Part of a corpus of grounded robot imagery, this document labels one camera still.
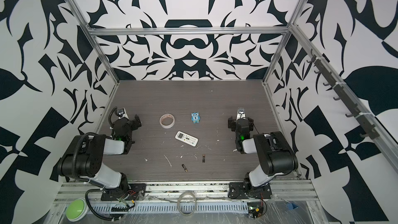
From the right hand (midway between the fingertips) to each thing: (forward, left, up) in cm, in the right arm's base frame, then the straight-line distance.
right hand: (242, 116), depth 94 cm
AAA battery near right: (-22, +23, -6) cm, 33 cm away
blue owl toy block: (+2, +28, -4) cm, 28 cm away
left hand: (0, +68, +3) cm, 68 cm away
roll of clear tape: (+1, +46, -5) cm, 46 cm away
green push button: (-45, +80, -4) cm, 92 cm away
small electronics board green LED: (-45, +1, -7) cm, 46 cm away
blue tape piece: (-44, -14, -3) cm, 46 cm away
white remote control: (-12, +33, -4) cm, 35 cm away
